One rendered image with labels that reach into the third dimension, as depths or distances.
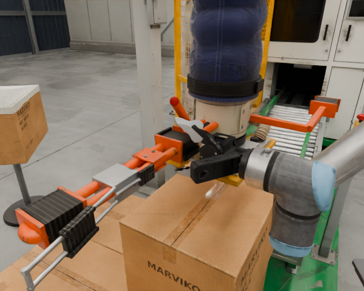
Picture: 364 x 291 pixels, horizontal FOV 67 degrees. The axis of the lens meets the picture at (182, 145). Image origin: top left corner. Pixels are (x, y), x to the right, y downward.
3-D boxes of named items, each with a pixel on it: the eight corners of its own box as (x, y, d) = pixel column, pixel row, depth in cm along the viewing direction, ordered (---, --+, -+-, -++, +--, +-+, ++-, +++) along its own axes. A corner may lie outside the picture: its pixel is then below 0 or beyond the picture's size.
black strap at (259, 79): (209, 77, 101) (210, 65, 99) (272, 85, 89) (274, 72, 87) (172, 89, 84) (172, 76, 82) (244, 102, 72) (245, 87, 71)
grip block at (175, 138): (171, 143, 79) (171, 123, 77) (201, 152, 74) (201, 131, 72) (152, 154, 73) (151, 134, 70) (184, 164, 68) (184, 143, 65)
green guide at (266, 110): (268, 100, 347) (268, 93, 343) (277, 101, 343) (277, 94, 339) (225, 152, 219) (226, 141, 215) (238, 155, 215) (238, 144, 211)
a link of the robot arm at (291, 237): (308, 232, 68) (319, 189, 63) (312, 268, 58) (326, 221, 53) (268, 224, 71) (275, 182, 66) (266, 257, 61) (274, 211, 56)
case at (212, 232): (201, 215, 152) (204, 150, 135) (275, 243, 133) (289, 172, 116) (128, 303, 106) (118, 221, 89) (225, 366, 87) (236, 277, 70)
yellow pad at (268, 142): (250, 137, 107) (251, 125, 105) (275, 144, 102) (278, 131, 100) (205, 176, 82) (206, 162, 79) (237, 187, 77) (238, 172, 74)
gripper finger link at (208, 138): (188, 132, 68) (212, 158, 66) (184, 134, 66) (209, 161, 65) (198, 119, 65) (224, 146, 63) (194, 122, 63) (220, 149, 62)
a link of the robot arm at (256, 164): (260, 198, 58) (266, 157, 54) (238, 190, 61) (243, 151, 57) (274, 179, 65) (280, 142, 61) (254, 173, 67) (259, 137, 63)
